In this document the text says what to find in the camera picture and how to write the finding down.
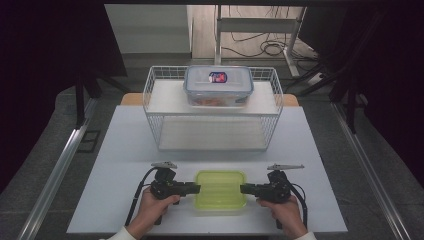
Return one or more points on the clear container with blue lid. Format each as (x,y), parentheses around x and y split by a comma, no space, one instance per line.
(216,85)

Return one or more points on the wooden table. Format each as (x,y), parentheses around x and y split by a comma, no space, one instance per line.
(131,99)

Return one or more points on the green plastic container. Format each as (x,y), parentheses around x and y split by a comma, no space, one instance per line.
(220,191)

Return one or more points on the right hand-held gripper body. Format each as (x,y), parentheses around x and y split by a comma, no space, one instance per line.
(276,191)

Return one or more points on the person's left hand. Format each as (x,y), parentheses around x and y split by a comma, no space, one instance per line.
(150,213)

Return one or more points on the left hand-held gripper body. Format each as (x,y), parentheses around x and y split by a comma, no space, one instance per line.
(165,188)

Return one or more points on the dark floor plate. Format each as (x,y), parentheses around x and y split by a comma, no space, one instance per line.
(89,141)

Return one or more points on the white metal desk frame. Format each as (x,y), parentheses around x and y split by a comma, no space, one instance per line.
(256,25)

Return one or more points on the black curtain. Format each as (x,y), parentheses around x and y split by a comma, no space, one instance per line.
(393,66)
(40,66)

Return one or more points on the aluminium rail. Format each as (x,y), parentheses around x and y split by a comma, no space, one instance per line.
(370,173)
(56,173)

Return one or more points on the black stand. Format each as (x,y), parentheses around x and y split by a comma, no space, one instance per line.
(350,100)
(80,100)

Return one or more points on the person's right hand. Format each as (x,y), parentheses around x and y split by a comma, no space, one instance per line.
(288,216)

